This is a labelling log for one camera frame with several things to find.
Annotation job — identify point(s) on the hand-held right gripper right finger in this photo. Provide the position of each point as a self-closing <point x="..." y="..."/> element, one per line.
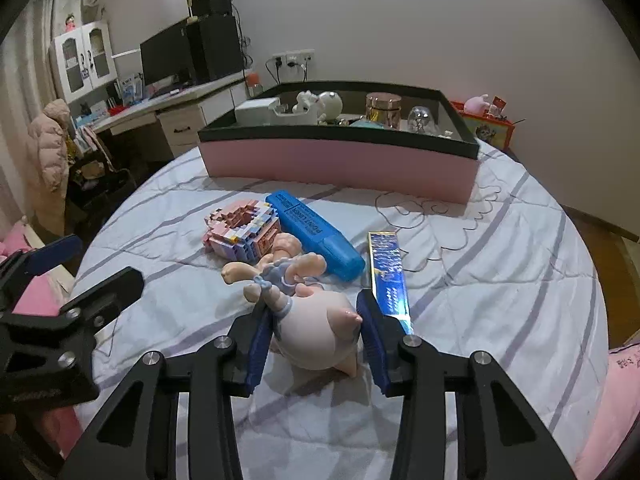
<point x="372" y="347"/>

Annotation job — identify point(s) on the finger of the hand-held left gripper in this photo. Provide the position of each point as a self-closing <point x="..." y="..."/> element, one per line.
<point x="55" y="252"/>
<point x="110" y="292"/>

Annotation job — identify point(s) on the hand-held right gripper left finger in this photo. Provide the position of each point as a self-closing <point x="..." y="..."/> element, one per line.
<point x="257" y="355"/>

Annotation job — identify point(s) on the pink pig figure doll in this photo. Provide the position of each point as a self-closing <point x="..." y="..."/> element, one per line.
<point x="320" y="330"/>

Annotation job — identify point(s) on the pink box with black rim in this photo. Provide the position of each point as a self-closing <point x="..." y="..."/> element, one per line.
<point x="340" y="160"/>

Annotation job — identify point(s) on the rose gold lidded jar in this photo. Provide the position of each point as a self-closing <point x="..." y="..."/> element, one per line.
<point x="382" y="108"/>

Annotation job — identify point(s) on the white round ball lamp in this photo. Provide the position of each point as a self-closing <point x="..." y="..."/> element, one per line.
<point x="330" y="104"/>

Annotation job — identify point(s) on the pink blanket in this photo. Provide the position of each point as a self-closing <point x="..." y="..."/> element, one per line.
<point x="32" y="296"/>

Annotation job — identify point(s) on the long shiny blue box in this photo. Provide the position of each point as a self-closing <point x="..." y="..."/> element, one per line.
<point x="390" y="275"/>

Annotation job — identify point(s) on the black chair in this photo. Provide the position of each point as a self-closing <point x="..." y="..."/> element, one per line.
<point x="100" y="185"/>

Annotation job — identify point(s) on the pink puffer jacket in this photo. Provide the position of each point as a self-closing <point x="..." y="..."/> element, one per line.
<point x="50" y="145"/>

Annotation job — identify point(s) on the blue highlighter shaped case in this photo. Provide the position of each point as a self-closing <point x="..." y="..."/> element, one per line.
<point x="320" y="237"/>

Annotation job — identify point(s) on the pink building block toy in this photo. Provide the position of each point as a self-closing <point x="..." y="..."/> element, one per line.
<point x="240" y="232"/>

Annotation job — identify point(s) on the light curtain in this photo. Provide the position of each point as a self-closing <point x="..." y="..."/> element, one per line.
<point x="20" y="110"/>

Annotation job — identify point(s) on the white desk with drawers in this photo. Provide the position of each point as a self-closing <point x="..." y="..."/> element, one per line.
<point x="185" y="129"/>

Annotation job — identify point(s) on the blue white carton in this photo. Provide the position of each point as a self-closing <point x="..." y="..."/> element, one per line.
<point x="132" y="88"/>

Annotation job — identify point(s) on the white glass door cabinet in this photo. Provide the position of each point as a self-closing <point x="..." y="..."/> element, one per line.
<point x="82" y="60"/>

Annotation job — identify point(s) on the small teal item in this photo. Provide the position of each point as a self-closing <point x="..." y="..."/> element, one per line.
<point x="360" y="122"/>

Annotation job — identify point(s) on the black computer monitor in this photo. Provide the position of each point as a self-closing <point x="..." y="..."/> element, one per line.
<point x="165" y="55"/>

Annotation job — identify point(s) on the small red doll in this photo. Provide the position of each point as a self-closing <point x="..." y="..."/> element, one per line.
<point x="70" y="23"/>

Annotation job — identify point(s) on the white rectangular box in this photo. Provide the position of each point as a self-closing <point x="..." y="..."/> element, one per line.
<point x="255" y="111"/>

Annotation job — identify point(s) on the clear glass dome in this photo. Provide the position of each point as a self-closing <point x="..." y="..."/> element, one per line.
<point x="422" y="120"/>

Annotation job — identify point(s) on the pink pillow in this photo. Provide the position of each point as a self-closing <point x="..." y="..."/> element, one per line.
<point x="607" y="410"/>

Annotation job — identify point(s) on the red printed crate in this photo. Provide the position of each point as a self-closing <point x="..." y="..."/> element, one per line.
<point x="487" y="129"/>

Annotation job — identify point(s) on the white figurine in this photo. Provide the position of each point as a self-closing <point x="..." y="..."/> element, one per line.
<point x="300" y="107"/>

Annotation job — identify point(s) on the clear bottle with orange cap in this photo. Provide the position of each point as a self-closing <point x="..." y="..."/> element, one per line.
<point x="254" y="86"/>

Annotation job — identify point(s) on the black computer tower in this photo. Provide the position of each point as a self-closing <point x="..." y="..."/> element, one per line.
<point x="215" y="47"/>

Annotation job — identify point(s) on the pink plush toy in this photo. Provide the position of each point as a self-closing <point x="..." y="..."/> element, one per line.
<point x="477" y="103"/>

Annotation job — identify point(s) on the red white packet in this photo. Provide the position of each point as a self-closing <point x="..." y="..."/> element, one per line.
<point x="496" y="105"/>

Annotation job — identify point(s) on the cream yellow toy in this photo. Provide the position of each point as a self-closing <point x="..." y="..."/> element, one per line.
<point x="191" y="7"/>

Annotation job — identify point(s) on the white wall outlet panel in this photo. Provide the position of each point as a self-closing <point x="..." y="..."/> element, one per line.
<point x="292" y="57"/>

